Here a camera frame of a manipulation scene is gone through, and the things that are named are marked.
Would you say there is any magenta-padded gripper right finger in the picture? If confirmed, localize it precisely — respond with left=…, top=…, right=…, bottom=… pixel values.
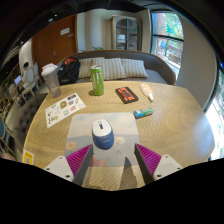
left=133, top=143, right=184, bottom=186

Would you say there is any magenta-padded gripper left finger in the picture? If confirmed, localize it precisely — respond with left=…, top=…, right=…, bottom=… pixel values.
left=43, top=143, right=95, bottom=187

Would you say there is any white and blue computer mouse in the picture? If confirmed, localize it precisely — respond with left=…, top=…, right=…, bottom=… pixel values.
left=91, top=118, right=115, bottom=151

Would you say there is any yellow sticker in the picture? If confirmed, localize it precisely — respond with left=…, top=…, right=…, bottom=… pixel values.
left=22, top=149, right=35, bottom=166

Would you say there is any white sticker sheet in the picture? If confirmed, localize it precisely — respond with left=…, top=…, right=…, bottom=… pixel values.
left=44, top=92, right=87, bottom=129

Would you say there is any green and blue small pack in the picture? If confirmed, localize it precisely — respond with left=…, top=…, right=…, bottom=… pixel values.
left=133, top=106, right=154, bottom=120

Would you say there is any grey tufted chair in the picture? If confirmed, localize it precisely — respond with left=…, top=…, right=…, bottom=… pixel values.
left=12, top=93, right=49, bottom=143

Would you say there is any white and orange tube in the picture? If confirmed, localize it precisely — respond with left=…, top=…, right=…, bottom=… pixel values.
left=139, top=82, right=155, bottom=103

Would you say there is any black and orange box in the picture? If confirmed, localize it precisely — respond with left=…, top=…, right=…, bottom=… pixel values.
left=114, top=86, right=140, bottom=105

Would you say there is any clear plastic shaker cup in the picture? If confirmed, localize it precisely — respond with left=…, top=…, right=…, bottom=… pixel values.
left=40, top=63, right=63, bottom=99

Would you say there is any white chair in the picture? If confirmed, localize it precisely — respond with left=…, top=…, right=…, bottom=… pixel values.
left=20, top=63, right=43, bottom=101

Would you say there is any green drink can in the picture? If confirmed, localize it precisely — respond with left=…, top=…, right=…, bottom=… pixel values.
left=89, top=64, right=105, bottom=97

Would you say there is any black backpack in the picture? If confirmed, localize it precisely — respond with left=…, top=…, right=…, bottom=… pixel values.
left=57, top=57, right=81, bottom=86

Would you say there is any laptop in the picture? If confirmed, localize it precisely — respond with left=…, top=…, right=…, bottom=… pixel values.
left=13, top=74, right=23, bottom=86

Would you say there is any grey curved sofa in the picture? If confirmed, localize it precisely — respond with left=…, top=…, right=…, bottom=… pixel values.
left=56, top=49, right=177, bottom=86

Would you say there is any person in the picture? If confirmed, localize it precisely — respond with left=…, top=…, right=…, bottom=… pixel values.
left=20, top=61, right=33, bottom=84

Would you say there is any striped cushion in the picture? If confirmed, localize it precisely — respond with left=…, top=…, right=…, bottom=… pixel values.
left=78, top=58, right=104, bottom=80
left=121, top=58, right=149, bottom=80
left=99, top=57, right=127, bottom=81

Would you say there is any brown wooden door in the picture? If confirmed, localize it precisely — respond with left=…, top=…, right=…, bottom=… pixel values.
left=31, top=14, right=78, bottom=73

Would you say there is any black framed window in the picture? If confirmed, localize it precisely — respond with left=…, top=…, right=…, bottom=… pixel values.
left=150, top=10, right=185, bottom=71

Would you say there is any glass door cabinet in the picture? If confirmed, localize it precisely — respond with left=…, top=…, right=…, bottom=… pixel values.
left=110, top=14, right=143, bottom=52

